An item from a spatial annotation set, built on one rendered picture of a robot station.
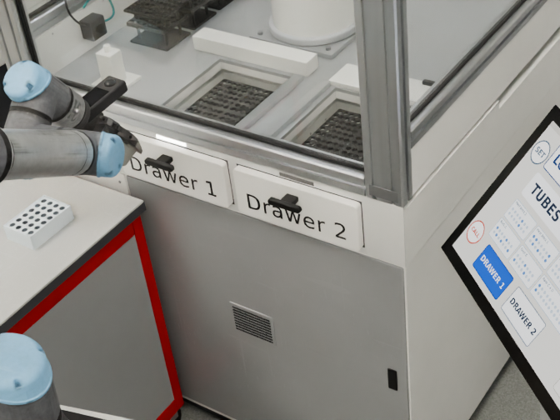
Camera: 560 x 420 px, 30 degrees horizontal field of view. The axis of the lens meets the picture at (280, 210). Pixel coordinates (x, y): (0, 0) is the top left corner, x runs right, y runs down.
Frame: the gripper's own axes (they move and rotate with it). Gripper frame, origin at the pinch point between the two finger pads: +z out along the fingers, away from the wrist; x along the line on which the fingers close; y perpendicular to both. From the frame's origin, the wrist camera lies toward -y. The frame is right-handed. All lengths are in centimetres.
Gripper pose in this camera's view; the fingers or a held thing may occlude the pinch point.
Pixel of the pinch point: (132, 144)
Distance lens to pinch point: 211.3
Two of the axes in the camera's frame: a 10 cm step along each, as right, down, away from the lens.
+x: 8.3, 2.7, -4.9
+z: 4.0, 3.3, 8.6
